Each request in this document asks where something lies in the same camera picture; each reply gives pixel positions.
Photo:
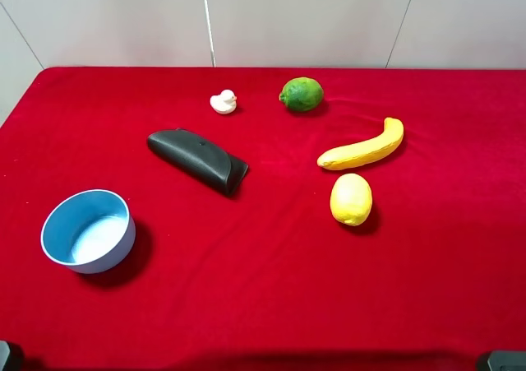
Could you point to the black glasses case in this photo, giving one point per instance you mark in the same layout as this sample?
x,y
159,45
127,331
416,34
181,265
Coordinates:
x,y
200,158

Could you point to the yellow banana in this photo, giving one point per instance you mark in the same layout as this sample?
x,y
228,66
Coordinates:
x,y
364,152

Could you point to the blue ceramic bowl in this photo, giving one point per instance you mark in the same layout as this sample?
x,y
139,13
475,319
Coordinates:
x,y
89,232

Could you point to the green lime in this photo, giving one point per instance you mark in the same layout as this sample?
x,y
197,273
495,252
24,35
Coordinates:
x,y
301,94

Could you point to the red tablecloth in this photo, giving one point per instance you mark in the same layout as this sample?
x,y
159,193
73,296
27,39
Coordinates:
x,y
267,278

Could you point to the yellow lemon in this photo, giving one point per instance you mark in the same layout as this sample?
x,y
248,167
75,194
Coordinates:
x,y
351,199

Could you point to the white rubber duck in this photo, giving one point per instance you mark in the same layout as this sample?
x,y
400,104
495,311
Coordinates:
x,y
224,103

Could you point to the white pole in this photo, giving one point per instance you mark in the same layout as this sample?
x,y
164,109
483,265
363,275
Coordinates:
x,y
209,33

